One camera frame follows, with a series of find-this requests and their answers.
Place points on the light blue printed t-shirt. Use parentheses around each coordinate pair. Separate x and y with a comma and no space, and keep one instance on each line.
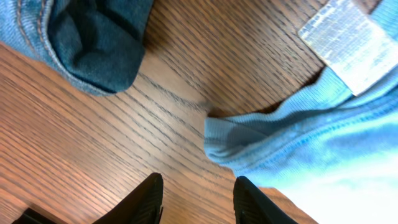
(332,146)

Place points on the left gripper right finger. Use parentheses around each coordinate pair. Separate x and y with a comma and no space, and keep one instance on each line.
(252,206)

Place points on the folded blue jeans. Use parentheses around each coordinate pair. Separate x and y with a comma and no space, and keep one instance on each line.
(96,45)

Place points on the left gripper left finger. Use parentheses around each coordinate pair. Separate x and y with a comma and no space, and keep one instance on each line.
(142,206)

